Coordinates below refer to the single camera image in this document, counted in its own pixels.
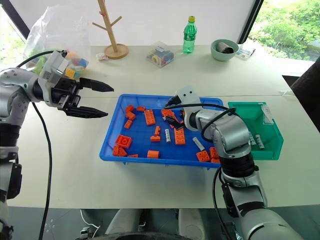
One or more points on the clear flat plastic packet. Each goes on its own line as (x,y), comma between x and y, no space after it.
(246,52)

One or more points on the pale green bowl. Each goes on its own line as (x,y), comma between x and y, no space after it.
(221,56)

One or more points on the small white pink wrapper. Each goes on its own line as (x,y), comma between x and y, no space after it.
(102,57)

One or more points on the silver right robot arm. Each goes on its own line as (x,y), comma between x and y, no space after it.
(232,135)

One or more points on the long orange building plate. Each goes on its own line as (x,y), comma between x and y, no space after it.
(180,136)
(149,117)

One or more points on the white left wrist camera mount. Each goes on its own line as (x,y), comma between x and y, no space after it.
(51,66)

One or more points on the clear plastic bag of toys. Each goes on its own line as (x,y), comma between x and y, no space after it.
(57,30)

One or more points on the white AA battery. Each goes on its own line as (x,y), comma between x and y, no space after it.
(252,139)
(259,141)
(198,143)
(167,135)

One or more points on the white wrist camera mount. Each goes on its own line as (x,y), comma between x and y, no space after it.
(187,96)
(51,66)

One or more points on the green plastic soda bottle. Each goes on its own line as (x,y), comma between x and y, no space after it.
(190,37)

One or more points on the blue plastic bin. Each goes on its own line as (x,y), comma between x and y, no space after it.
(140,141)

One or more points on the yellow toy cube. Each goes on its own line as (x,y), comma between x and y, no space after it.
(70,73)

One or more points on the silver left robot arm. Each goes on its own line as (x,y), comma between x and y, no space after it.
(12,85)

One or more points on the dark chair back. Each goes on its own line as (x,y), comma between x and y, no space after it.
(308,82)

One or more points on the square orange building brick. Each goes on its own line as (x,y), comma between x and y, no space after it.
(119,151)
(123,141)
(202,156)

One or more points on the small orange building brick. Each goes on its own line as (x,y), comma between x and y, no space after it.
(129,108)
(131,115)
(153,154)
(128,124)
(214,152)
(215,160)
(155,139)
(157,130)
(140,108)
(133,156)

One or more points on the wooden mug tree stand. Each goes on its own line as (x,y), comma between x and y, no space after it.
(115,50)

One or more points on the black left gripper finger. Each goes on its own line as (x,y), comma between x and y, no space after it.
(87,113)
(96,86)

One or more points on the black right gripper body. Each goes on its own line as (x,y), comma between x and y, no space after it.
(182,117)

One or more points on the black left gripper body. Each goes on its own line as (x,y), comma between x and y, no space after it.
(65,93)

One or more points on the white label on green bin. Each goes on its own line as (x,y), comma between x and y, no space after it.
(267,114)

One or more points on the orange building brick piece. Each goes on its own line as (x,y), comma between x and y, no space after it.
(167,113)

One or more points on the green plastic bin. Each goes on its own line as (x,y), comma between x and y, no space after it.
(250,117)

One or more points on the black window frame bar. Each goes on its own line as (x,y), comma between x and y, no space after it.
(251,21)
(15,17)

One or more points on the cardboard tube roll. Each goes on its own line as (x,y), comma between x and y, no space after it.
(225,48)

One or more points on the grey rounded shape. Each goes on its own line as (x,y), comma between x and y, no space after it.
(191,223)

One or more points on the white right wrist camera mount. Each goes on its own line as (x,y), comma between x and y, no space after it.
(187,96)

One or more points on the clear box of coloured toys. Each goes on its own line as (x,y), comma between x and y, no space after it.
(160,56)

